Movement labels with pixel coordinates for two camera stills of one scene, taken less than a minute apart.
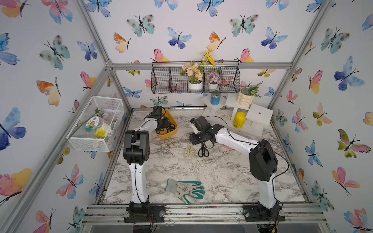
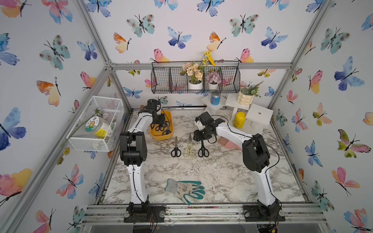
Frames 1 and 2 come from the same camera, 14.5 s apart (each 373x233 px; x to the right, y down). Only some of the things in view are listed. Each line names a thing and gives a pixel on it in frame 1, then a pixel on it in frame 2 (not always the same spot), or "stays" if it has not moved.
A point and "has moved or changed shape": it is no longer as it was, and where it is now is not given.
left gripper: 166,123 to 161,115
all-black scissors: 203,151 stays
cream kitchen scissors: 189,151 stays
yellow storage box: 171,132 has moved or changed shape
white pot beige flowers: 195,72 stays
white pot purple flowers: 213,79 stays
